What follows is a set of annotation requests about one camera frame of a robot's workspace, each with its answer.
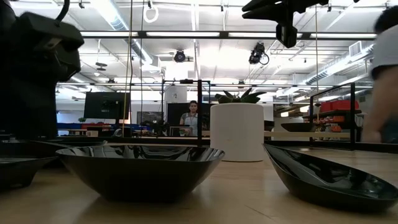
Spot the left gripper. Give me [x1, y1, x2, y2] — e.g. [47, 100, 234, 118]
[0, 11, 85, 141]

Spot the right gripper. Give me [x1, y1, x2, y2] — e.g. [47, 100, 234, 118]
[241, 0, 304, 26]

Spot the black teardrop mini plate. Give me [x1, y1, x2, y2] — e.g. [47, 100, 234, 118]
[26, 141, 68, 158]
[262, 142, 398, 214]

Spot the black square mini plate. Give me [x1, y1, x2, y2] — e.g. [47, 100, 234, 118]
[0, 155, 59, 189]

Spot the blue storage bin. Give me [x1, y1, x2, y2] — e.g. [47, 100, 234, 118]
[57, 122, 82, 130]

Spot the red storage bin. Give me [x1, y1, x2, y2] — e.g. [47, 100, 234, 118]
[319, 99, 360, 113]
[81, 123, 112, 130]

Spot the green succulent plant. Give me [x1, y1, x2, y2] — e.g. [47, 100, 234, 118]
[214, 87, 267, 105]

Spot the white cylindrical plant pot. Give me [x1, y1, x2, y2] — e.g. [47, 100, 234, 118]
[210, 102, 265, 162]

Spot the person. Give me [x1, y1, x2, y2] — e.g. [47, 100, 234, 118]
[179, 100, 200, 137]
[360, 4, 398, 144]

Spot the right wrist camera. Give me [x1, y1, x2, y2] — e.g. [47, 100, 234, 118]
[275, 24, 299, 49]

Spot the black mounted camera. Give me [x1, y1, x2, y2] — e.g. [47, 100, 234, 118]
[173, 49, 187, 63]
[248, 42, 270, 66]

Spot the black aluminium rig frame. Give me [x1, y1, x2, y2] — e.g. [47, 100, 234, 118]
[0, 29, 398, 153]

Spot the black wall monitor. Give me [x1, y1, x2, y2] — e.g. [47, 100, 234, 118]
[83, 91, 131, 120]

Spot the white cable loop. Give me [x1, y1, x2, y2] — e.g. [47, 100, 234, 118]
[143, 0, 159, 24]

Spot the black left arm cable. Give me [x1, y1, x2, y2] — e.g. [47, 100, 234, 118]
[55, 0, 71, 24]

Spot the black hanging cable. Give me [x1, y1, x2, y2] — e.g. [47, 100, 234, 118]
[139, 0, 146, 138]

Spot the wooden shelf with black frame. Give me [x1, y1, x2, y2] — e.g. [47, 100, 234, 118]
[161, 79, 355, 151]

